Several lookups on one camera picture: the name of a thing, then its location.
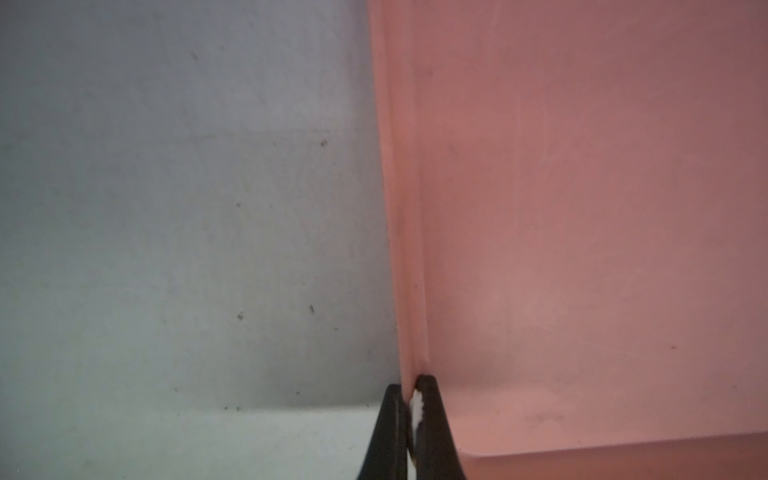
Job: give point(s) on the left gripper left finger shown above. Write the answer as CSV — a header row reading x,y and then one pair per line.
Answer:
x,y
387,455

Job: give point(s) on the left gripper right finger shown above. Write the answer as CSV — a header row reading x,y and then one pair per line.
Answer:
x,y
433,447

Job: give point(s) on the pink plastic tray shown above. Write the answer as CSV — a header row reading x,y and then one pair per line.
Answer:
x,y
576,197

